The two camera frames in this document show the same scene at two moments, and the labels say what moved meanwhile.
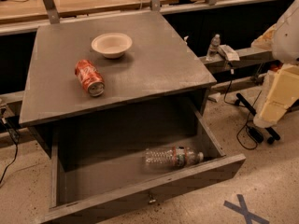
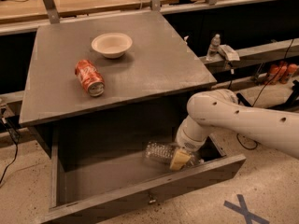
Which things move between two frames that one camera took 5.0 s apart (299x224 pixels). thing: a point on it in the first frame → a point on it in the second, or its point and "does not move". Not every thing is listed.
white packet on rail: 228,52 does not move
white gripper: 287,36 → 188,143
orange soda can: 90,77 does not move
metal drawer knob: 151,199 does not move
